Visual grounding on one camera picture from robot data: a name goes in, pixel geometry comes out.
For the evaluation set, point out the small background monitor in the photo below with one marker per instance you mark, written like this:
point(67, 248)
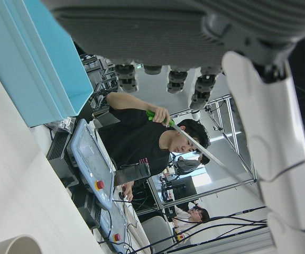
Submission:
point(185, 189)

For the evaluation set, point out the beige paper cup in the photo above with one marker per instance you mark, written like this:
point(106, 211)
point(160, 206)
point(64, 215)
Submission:
point(17, 246)

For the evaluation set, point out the light blue plastic bin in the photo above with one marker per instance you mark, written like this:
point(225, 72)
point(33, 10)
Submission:
point(36, 53)

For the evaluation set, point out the ribbed black power box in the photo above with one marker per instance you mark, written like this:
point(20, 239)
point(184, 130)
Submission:
point(58, 145)

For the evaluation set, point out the person in black shirt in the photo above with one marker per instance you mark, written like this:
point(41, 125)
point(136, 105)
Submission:
point(136, 137)

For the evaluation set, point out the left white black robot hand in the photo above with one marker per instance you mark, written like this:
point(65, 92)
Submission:
point(141, 31)

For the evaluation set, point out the grey office chair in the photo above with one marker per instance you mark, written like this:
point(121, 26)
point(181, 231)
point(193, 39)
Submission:
point(156, 232)

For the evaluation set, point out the person in grey shirt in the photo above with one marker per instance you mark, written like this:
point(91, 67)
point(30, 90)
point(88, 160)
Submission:
point(186, 165)

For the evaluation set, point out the aluminium frame rack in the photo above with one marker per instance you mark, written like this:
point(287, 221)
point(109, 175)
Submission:
point(156, 195)

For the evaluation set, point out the person in white shirt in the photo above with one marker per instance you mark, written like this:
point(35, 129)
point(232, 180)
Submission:
point(198, 215)

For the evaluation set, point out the grey teach pendant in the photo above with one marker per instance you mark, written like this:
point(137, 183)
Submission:
point(115, 227)
point(91, 156)

